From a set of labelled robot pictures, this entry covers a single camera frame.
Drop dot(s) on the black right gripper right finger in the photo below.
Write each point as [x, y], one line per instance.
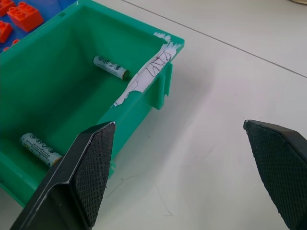
[283, 165]

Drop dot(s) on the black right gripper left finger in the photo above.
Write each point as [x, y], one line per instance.
[79, 182]

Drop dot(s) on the green plastic bin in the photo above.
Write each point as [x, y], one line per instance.
[60, 95]

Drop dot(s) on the white green AA battery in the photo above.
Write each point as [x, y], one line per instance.
[39, 149]
[110, 67]

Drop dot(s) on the torn white paper label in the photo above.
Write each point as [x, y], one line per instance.
[148, 72]

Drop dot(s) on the blue tray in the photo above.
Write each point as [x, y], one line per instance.
[45, 10]

